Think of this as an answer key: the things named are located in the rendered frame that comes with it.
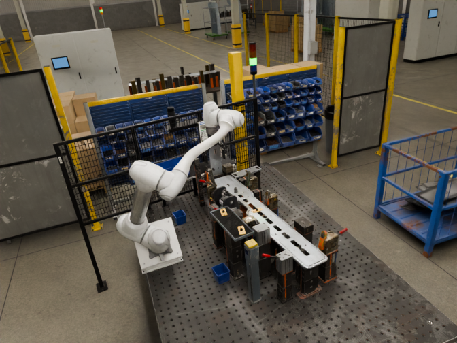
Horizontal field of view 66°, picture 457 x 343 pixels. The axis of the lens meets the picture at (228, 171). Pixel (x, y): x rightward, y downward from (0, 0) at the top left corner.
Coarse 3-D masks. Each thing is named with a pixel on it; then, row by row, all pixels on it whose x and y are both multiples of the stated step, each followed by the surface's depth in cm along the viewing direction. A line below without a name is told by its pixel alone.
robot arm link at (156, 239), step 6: (150, 228) 250; (156, 228) 249; (162, 228) 251; (150, 234) 245; (156, 234) 245; (162, 234) 246; (168, 234) 251; (144, 240) 247; (150, 240) 244; (156, 240) 243; (162, 240) 244; (168, 240) 250; (150, 246) 247; (156, 246) 244; (162, 246) 246; (168, 246) 256; (156, 252) 259
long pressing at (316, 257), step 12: (216, 180) 321; (228, 180) 319; (240, 192) 299; (252, 192) 299; (252, 204) 281; (276, 216) 263; (288, 228) 249; (276, 240) 237; (288, 240) 237; (300, 240) 236; (300, 252) 225; (312, 252) 224; (300, 264) 216; (312, 264) 215
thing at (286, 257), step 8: (280, 256) 215; (288, 256) 214; (280, 264) 214; (288, 264) 216; (280, 272) 217; (288, 272) 219; (280, 280) 223; (288, 280) 223; (280, 288) 225; (288, 288) 225; (280, 296) 228; (288, 296) 228
